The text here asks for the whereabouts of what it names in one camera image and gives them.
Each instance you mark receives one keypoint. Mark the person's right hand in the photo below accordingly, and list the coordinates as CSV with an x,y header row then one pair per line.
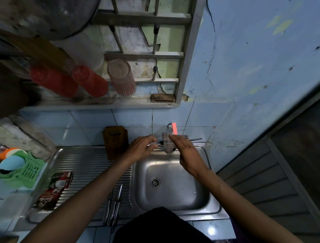
x,y
190,156

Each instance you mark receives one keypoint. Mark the person's left hand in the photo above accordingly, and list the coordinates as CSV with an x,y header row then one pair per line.
x,y
140,149

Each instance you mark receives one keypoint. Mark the checked dishcloth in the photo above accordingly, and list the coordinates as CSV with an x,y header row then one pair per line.
x,y
168,146

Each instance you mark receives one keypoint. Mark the small wooden cutting board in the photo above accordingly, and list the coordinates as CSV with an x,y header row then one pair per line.
x,y
115,144

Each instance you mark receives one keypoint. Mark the knives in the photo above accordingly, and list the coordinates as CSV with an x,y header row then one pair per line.
x,y
117,207

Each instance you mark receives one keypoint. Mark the person's left forearm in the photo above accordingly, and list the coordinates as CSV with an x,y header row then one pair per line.
x,y
82,202

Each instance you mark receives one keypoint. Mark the person's right forearm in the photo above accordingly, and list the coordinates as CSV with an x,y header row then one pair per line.
x,y
250,210

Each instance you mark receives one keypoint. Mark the person's black clothing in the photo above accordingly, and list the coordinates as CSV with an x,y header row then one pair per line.
x,y
162,227

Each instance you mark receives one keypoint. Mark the stainless steel sink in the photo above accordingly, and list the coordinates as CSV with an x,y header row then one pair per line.
x,y
175,180

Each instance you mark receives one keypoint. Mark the wooden scrub brush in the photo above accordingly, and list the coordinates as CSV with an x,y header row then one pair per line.
x,y
162,98

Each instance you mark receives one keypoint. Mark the red striped drinking glass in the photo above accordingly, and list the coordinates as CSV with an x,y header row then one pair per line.
x,y
122,78

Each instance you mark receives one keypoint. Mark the grey slatted wooden door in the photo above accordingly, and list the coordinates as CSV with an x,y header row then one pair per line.
x,y
262,185

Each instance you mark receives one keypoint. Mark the red plastic cup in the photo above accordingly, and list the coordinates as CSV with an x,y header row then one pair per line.
x,y
55,82
91,82

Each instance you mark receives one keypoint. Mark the purple plastic basket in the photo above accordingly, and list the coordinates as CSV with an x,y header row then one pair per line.
x,y
238,232

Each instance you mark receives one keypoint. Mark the red black sachet pack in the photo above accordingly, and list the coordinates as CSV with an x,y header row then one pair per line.
x,y
53,190

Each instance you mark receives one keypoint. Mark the green plastic basket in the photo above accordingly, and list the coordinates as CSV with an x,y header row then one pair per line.
x,y
31,171

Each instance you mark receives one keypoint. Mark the white plastic cup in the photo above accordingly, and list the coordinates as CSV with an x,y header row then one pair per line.
x,y
80,52

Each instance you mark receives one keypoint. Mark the light blue plastic scoop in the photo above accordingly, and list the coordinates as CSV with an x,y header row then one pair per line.
x,y
11,162

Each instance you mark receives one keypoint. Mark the orange plastic utensil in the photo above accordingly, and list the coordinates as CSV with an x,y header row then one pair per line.
x,y
10,152

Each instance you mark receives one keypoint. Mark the yellow plastic cup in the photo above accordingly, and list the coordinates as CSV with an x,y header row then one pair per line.
x,y
42,53

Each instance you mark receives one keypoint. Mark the large dark brown wok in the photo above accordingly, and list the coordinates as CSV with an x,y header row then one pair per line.
x,y
15,92

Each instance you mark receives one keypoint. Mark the clear plastic container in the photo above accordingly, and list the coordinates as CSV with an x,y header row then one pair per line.
x,y
15,205

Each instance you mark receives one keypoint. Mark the dark round hanging pan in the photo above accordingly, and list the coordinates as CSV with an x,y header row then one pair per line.
x,y
45,17

